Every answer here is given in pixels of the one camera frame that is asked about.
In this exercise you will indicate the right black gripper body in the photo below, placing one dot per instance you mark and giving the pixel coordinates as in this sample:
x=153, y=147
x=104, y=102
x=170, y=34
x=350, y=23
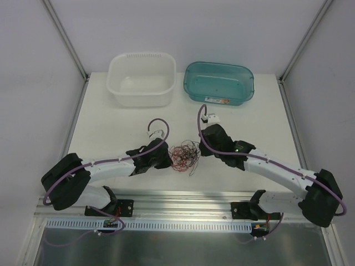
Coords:
x=209, y=137

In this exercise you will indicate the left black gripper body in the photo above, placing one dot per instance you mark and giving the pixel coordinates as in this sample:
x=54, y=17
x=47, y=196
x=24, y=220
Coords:
x=160, y=152

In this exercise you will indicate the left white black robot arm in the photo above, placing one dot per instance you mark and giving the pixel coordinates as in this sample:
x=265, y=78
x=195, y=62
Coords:
x=69, y=182

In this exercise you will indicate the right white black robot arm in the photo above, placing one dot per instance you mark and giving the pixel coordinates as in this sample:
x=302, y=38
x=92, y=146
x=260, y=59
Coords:
x=315, y=195

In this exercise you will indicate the label sticker on bin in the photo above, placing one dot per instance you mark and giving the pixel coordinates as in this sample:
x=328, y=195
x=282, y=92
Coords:
x=217, y=101

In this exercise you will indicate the teal transparent plastic bin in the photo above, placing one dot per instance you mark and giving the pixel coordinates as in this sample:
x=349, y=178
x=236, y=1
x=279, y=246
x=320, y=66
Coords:
x=218, y=80

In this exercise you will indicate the white plastic tub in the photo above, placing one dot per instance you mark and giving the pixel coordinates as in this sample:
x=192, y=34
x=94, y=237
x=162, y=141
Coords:
x=142, y=80

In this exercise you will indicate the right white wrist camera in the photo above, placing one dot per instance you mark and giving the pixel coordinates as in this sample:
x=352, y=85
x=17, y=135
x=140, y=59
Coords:
x=210, y=119

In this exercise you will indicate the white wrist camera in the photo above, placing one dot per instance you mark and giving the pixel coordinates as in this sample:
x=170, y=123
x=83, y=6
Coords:
x=157, y=134
x=210, y=119

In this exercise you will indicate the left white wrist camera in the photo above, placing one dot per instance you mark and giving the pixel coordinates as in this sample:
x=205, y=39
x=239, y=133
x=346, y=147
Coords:
x=157, y=134

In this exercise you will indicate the aluminium mounting rail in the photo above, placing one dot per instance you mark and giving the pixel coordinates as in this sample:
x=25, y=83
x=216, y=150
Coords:
x=177, y=205

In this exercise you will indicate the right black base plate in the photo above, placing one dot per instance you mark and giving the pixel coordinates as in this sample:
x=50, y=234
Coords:
x=243, y=210

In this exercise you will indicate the left aluminium frame post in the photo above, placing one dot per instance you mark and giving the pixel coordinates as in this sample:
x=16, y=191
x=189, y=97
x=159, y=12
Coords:
x=49, y=8

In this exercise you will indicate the aluminium frame post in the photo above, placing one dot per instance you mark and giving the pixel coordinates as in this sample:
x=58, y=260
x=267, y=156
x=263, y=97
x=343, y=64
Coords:
x=49, y=8
x=321, y=13

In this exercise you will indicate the white slotted cable duct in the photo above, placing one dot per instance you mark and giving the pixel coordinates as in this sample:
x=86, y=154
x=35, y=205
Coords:
x=147, y=225

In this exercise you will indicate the right aluminium frame post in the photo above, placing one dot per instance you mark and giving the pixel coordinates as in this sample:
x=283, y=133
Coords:
x=321, y=13

